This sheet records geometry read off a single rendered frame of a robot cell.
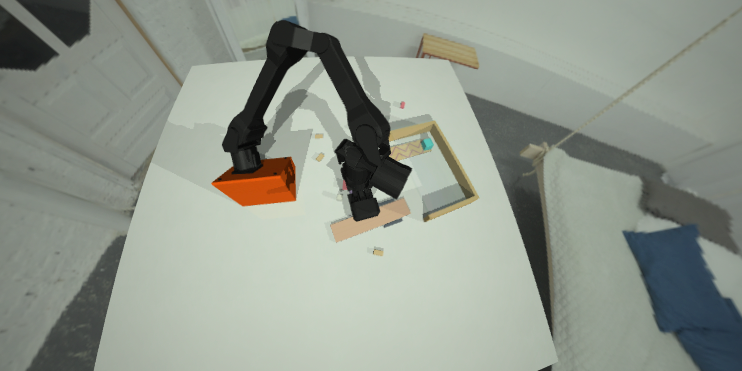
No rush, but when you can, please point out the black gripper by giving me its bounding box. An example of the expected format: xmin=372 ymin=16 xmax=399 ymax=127
xmin=340 ymin=163 xmax=380 ymax=222

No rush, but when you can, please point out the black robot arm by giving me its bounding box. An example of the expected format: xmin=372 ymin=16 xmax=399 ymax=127
xmin=222 ymin=20 xmax=413 ymax=200

